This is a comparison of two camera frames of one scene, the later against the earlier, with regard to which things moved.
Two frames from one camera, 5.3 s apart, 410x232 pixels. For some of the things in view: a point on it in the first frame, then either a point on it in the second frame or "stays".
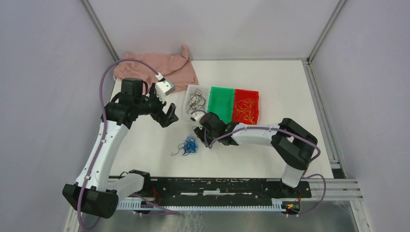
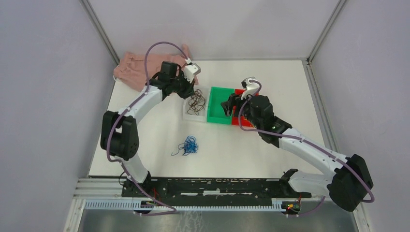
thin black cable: (197, 100) stays
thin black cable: (194, 101) stays
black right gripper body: (204, 136) -> (235, 100)
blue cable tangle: (189, 146) stays
